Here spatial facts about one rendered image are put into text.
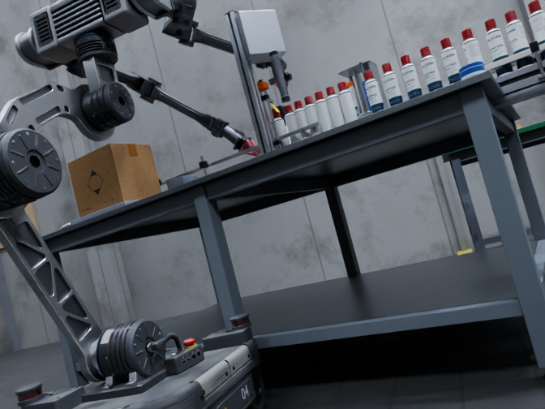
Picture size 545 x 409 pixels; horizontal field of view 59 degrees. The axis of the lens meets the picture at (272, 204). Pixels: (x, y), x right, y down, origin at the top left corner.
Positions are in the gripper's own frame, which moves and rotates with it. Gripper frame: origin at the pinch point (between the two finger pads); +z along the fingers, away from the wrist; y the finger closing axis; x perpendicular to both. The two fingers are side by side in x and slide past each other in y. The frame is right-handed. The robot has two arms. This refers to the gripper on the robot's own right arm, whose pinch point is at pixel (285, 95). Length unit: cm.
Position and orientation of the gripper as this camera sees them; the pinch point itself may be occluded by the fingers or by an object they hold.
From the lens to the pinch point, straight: 235.6
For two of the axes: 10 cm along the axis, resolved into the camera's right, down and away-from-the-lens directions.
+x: -4.6, 0.8, -8.8
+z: 2.6, 9.6, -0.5
